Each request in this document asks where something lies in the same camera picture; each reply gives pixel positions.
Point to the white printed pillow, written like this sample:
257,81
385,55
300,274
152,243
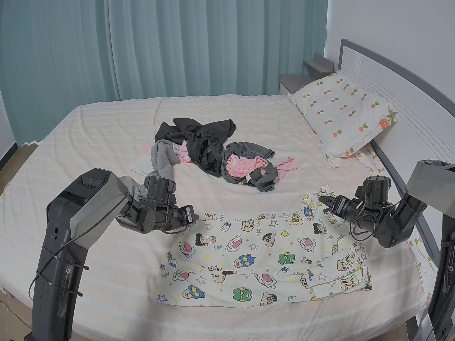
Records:
341,115

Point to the blue-green curtain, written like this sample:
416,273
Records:
177,30

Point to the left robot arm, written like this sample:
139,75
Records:
57,261

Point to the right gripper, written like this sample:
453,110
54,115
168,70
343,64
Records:
353,210

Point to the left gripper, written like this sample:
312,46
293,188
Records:
174,218

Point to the grey bedside table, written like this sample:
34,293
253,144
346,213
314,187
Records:
295,82

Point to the pile of clothes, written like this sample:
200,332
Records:
209,137

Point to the bed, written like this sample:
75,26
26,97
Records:
89,137

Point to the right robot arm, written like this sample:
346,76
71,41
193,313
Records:
398,222

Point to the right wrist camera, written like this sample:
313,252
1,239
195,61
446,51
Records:
360,192

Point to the white printed pyjama top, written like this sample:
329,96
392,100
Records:
248,254

